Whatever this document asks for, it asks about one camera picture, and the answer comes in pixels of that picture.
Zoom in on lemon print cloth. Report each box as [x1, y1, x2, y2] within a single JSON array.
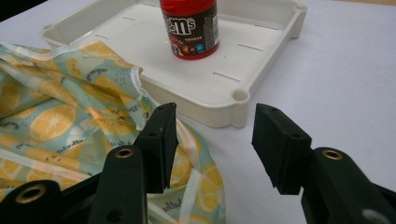
[[0, 39, 228, 224]]

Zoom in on red candy bottle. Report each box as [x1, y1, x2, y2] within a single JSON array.
[[159, 0, 220, 61]]

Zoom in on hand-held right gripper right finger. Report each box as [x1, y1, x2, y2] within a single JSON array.
[[250, 103, 313, 196]]

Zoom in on white plastic tray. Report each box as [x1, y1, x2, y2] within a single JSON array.
[[39, 0, 309, 130]]

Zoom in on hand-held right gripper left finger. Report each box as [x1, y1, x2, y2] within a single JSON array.
[[133, 102, 180, 194]]

